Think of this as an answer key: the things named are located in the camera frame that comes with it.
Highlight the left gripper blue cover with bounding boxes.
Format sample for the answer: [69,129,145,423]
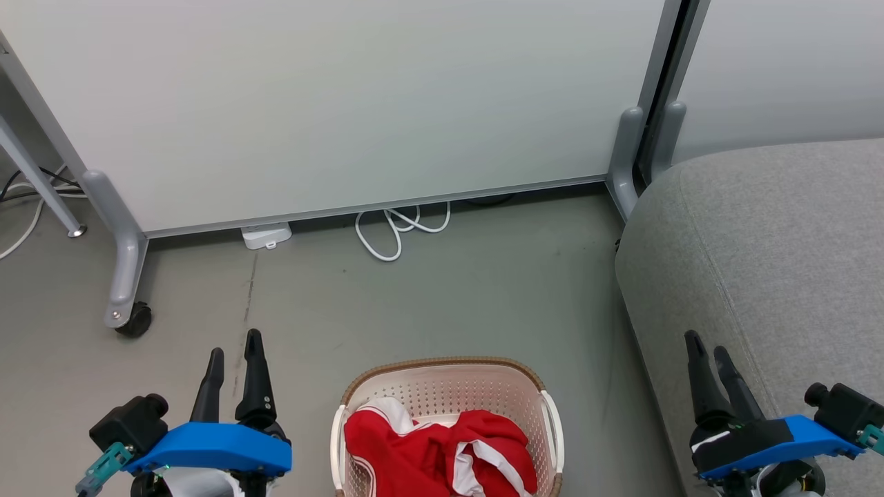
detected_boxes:
[126,329,293,497]

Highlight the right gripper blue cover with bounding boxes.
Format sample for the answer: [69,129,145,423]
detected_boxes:
[684,330,865,497]

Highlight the plain red garment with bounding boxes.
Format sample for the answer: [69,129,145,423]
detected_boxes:
[344,397,457,497]

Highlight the grey fabric sofa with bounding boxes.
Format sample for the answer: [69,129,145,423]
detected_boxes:
[614,138,884,497]

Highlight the black caster wheel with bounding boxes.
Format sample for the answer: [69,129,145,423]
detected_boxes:
[114,302,153,339]

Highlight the white power adapter box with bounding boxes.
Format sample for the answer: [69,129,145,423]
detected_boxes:
[240,222,293,251]

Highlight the cream perforated laundry basket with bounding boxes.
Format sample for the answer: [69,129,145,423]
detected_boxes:
[330,356,566,497]

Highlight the grey metal table leg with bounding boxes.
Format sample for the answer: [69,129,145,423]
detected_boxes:
[0,114,88,239]

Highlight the teal left camera connector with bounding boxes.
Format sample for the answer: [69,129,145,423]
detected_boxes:
[75,442,136,497]

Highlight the white looped floor cable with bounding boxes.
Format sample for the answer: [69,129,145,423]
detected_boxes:
[354,202,452,263]

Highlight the thin white floor cable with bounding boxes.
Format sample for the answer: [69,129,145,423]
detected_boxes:
[0,181,87,262]

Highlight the thin black floor cable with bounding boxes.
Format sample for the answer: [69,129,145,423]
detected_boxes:
[0,166,82,202]

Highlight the white partition panel grey frame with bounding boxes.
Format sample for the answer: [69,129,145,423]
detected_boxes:
[0,0,684,331]

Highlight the frosted partition panel grey post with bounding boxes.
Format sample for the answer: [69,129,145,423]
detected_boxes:
[651,0,884,183]

